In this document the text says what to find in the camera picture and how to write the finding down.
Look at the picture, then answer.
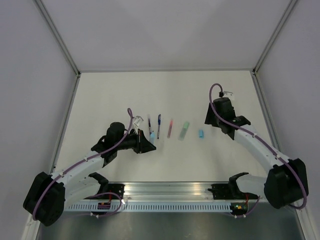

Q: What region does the pink highlighter pen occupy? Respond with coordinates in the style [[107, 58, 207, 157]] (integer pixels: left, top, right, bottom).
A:
[[167, 119, 174, 139]]

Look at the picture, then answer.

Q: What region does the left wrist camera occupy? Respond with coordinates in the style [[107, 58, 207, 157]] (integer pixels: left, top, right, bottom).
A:
[[132, 115, 144, 134]]

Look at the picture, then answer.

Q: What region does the light blue highlighter cap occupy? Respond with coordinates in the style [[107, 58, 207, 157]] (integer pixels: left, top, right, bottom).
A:
[[198, 129, 204, 139]]

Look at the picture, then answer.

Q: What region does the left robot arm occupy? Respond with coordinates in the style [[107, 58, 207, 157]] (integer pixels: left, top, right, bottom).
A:
[[23, 122, 157, 227]]

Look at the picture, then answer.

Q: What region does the green highlighter pen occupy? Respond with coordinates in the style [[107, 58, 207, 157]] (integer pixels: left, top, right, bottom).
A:
[[178, 126, 188, 141]]

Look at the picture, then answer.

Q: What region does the blue gel pen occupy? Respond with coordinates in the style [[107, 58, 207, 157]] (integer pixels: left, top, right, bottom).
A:
[[157, 114, 162, 139]]

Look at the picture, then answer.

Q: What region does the white slotted cable duct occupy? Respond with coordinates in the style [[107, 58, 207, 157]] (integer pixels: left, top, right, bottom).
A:
[[66, 201, 232, 213]]

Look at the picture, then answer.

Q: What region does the blue highlighter pen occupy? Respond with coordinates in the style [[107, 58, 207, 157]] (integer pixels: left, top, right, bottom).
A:
[[149, 131, 156, 144]]

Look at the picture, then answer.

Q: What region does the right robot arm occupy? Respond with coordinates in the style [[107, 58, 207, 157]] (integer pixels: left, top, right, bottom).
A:
[[204, 97, 309, 209]]

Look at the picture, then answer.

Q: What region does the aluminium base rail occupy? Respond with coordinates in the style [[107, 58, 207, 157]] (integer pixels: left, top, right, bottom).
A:
[[82, 181, 261, 201]]

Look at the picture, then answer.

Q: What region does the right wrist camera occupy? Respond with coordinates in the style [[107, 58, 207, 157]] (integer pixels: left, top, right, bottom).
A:
[[219, 91, 235, 101]]

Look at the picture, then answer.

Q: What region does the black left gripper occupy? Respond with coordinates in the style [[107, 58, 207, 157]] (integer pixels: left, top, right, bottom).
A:
[[115, 129, 156, 155]]

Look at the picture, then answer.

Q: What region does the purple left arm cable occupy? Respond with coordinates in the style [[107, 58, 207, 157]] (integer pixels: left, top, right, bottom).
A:
[[32, 107, 135, 221]]

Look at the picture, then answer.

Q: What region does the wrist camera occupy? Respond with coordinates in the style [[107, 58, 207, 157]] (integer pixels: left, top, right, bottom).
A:
[[219, 91, 235, 101], [132, 115, 144, 134]]

